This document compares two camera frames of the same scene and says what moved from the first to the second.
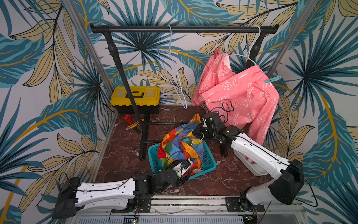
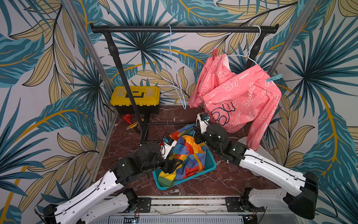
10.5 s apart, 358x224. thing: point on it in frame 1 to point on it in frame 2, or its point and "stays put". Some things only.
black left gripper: (182, 180) to (170, 169)
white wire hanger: (248, 52) stays put
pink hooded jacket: (248, 98) stays put
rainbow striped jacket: (181, 143) stays put
